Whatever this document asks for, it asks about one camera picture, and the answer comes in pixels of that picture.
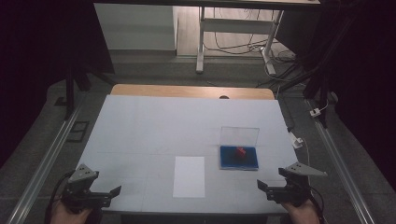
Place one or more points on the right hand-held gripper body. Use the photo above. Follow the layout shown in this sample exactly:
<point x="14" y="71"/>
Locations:
<point x="295" y="189"/>

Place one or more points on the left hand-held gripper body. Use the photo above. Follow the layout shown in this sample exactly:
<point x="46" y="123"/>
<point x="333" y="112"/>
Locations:
<point x="79" y="189"/>

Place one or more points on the red stamp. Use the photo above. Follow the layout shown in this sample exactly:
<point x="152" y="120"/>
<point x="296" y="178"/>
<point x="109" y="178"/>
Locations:
<point x="240" y="151"/>

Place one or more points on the blue ink pad box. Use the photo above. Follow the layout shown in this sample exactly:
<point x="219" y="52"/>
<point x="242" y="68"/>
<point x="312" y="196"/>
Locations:
<point x="229" y="160"/>

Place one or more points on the person's right hand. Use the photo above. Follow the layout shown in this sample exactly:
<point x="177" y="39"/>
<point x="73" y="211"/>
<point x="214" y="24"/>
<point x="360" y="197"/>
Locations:
<point x="302" y="214"/>

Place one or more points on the person's left hand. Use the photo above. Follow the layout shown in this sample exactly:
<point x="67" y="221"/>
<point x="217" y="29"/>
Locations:
<point x="67" y="216"/>

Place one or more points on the white power adapter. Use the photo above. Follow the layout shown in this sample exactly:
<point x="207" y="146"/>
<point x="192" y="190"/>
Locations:
<point x="296" y="141"/>

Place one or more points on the black floor socket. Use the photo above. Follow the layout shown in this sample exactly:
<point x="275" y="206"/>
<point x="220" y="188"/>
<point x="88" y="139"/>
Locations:
<point x="77" y="131"/>

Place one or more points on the white paper sheet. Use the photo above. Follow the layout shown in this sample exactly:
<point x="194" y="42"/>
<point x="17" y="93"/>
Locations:
<point x="189" y="177"/>

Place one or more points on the white plug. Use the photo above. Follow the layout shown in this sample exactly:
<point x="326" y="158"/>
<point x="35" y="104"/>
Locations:
<point x="315" y="112"/>

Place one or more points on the black metal stand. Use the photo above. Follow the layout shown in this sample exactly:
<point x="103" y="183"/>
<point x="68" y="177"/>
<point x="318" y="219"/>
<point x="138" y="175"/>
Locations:
<point x="70" y="93"/>
<point x="320" y="74"/>

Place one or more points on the wooden table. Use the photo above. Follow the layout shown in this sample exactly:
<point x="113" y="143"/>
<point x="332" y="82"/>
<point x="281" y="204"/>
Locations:
<point x="186" y="91"/>

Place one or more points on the black curtain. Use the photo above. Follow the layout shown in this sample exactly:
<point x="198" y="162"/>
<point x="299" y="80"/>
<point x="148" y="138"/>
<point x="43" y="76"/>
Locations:
<point x="37" y="46"/>

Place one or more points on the grey cabinet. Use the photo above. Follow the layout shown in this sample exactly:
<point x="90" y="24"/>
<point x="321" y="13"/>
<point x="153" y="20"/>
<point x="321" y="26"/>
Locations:
<point x="134" y="28"/>

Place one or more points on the aluminium rail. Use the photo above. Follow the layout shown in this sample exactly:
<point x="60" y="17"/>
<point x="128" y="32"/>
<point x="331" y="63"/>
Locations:
<point x="43" y="161"/>
<point x="342" y="168"/>

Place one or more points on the white desk frame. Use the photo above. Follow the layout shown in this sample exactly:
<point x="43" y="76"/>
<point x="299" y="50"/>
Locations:
<point x="236" y="25"/>

